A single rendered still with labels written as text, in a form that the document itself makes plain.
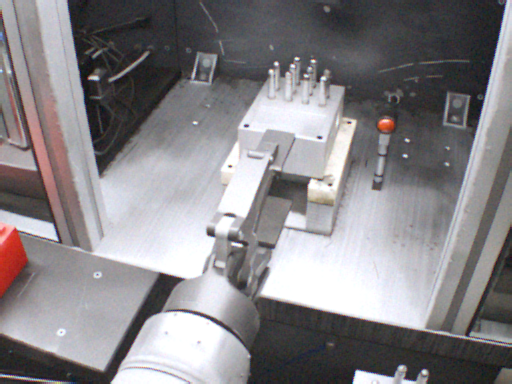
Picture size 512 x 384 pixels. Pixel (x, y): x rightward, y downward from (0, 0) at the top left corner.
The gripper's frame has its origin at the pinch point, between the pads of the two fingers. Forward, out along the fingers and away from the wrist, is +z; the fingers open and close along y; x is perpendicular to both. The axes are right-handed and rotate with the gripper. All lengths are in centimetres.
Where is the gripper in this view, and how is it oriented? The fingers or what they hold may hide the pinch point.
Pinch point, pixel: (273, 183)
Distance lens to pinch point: 57.6
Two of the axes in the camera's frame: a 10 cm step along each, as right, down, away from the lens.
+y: 0.0, -7.7, -6.4
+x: -9.6, -1.9, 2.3
